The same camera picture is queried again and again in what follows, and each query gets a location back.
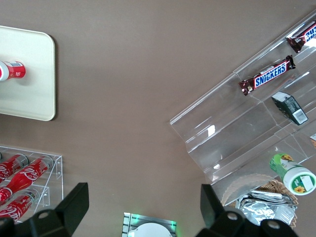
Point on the silver foil pouch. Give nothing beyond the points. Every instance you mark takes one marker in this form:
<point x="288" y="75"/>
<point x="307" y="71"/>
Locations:
<point x="266" y="209"/>

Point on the clear acrylic stepped stand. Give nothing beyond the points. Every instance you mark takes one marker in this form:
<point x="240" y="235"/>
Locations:
<point x="222" y="138"/>

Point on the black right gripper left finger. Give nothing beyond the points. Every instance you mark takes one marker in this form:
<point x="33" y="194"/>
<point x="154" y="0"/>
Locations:
<point x="71" y="209"/>

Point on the red white carton package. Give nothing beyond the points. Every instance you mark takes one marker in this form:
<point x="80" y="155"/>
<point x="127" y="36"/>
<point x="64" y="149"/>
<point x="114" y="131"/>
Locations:
<point x="313" y="140"/>

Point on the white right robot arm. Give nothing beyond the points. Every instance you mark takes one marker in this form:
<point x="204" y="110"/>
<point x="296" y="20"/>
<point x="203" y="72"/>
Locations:
<point x="150" y="230"/>

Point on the light wicker basket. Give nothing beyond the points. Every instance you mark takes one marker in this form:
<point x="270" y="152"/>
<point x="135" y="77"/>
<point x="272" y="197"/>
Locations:
<point x="274" y="185"/>

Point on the beige plastic tray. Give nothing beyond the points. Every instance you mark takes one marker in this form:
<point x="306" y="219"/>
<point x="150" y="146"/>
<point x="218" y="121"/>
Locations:
<point x="29" y="74"/>

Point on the red cola bottle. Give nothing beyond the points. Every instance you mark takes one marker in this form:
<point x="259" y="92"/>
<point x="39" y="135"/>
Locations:
<point x="13" y="164"/>
<point x="19" y="206"/>
<point x="29" y="172"/>

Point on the green white capped bottle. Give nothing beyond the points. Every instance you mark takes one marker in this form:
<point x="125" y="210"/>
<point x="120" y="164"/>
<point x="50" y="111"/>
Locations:
<point x="293" y="172"/>

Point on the Snickers chocolate bar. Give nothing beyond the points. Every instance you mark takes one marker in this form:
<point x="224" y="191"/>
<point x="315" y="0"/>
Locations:
<point x="304" y="37"/>
<point x="269" y="75"/>

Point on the clear acrylic bottle rack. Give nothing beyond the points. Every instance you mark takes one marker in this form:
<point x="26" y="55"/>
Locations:
<point x="58" y="177"/>

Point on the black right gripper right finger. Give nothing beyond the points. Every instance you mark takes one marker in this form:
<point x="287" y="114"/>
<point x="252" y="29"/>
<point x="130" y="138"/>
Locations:
<point x="214" y="217"/>

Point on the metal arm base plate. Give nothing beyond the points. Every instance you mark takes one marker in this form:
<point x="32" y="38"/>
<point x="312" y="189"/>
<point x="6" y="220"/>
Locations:
<point x="128" y="219"/>

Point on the small dark snack box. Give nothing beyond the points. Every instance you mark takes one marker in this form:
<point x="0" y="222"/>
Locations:
<point x="291" y="108"/>

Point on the red white yogurt cup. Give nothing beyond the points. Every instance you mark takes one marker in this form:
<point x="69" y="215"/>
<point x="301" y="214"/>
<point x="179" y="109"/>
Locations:
<point x="12" y="70"/>

